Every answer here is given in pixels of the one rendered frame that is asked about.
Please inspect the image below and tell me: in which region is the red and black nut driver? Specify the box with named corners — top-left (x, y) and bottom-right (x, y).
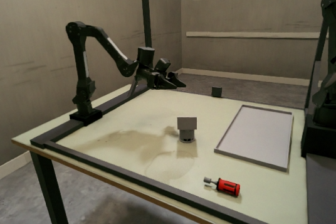
top-left (204, 177), bottom-right (240, 196)

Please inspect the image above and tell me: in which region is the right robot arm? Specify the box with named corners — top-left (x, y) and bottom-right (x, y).
top-left (66, 21), bottom-right (171, 117)

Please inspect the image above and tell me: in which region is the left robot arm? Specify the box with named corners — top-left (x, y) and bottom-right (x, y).
top-left (312, 0), bottom-right (336, 129)

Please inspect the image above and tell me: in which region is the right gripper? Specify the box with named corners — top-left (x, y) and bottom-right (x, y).
top-left (145, 68), bottom-right (186, 90)

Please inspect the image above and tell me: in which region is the grey cylinder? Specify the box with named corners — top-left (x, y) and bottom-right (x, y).
top-left (179, 130), bottom-right (196, 143)

